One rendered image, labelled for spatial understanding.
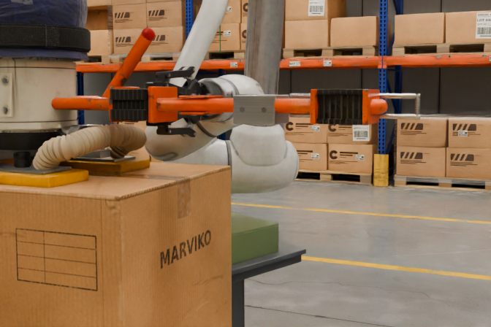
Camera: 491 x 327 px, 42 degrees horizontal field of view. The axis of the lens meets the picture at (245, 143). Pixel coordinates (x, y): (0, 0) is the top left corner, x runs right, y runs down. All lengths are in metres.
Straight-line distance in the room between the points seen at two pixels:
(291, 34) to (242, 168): 6.80
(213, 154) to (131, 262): 0.87
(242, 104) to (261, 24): 0.82
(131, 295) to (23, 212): 0.21
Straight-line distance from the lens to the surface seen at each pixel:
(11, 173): 1.11
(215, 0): 1.59
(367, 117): 0.91
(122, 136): 1.15
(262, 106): 0.97
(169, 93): 1.09
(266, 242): 1.84
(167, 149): 1.42
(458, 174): 8.08
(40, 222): 1.04
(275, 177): 1.85
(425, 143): 8.09
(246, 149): 1.82
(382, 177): 8.15
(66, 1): 1.19
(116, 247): 0.96
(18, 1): 1.16
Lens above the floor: 1.22
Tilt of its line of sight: 5 degrees down
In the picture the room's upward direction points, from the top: straight up
